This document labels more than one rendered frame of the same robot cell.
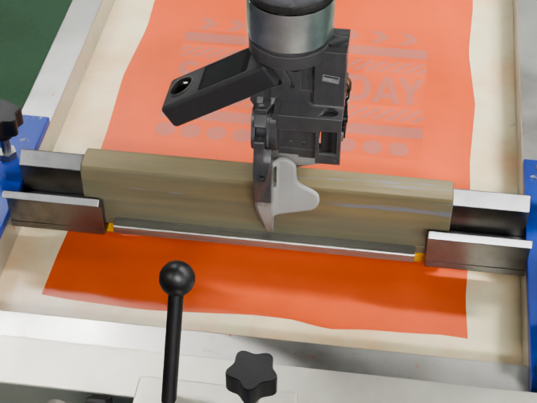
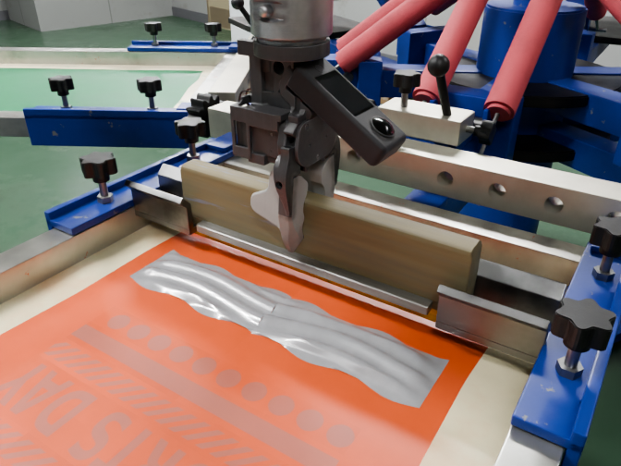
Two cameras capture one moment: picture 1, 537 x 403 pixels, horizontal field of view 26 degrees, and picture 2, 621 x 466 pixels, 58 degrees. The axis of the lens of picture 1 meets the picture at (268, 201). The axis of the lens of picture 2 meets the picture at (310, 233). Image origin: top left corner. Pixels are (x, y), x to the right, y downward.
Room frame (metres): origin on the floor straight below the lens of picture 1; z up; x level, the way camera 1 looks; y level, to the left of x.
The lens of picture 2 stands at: (1.30, 0.23, 1.32)
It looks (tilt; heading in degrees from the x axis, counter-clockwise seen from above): 30 degrees down; 205
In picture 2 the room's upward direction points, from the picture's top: straight up
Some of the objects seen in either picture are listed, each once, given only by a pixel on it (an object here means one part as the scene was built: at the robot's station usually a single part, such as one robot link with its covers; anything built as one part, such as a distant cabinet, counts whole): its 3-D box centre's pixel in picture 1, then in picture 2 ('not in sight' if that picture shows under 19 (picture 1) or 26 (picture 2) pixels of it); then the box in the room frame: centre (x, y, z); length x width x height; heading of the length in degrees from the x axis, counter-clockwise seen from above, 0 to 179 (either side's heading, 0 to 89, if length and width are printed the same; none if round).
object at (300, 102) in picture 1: (297, 90); (286, 102); (0.82, -0.03, 1.16); 0.09 x 0.08 x 0.12; 82
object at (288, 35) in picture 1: (290, 12); (289, 16); (0.83, -0.02, 1.24); 0.08 x 0.08 x 0.05
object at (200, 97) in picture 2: not in sight; (212, 116); (0.54, -0.32, 1.02); 0.07 x 0.06 x 0.07; 172
